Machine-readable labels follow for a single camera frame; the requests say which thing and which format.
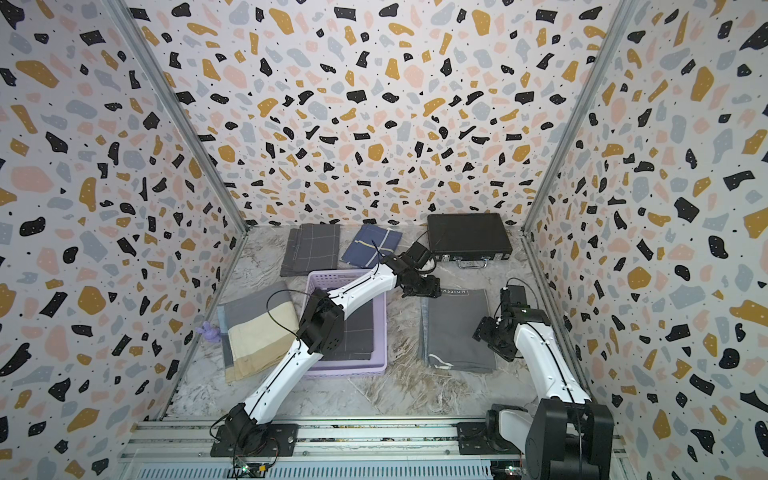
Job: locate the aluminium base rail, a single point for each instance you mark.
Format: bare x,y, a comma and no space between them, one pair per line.
323,448

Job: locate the black briefcase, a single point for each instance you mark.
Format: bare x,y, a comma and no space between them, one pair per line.
468,237

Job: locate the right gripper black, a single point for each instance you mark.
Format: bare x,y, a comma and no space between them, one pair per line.
482,330

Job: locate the plain grey pillowcase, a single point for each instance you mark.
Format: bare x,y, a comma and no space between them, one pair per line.
448,323

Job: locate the blue pillowcase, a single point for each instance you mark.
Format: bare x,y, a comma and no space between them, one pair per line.
370,244

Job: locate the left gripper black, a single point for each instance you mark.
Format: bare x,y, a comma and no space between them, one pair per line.
433,291

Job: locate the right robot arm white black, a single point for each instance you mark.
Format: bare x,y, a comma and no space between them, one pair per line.
569,436

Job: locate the lilac plastic basket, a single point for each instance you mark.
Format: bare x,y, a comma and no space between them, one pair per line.
376,365

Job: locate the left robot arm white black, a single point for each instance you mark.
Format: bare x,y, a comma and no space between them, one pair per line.
320,331

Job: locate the beige grey pillowcase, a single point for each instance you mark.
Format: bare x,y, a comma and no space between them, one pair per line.
256,331

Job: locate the grey checked pillowcase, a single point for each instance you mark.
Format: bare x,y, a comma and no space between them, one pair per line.
311,247
358,340

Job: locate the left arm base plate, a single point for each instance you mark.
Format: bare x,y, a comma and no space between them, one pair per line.
271,440

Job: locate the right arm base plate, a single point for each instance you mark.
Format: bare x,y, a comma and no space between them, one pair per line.
474,438

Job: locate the small purple toy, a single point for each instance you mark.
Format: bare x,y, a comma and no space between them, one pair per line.
209,332

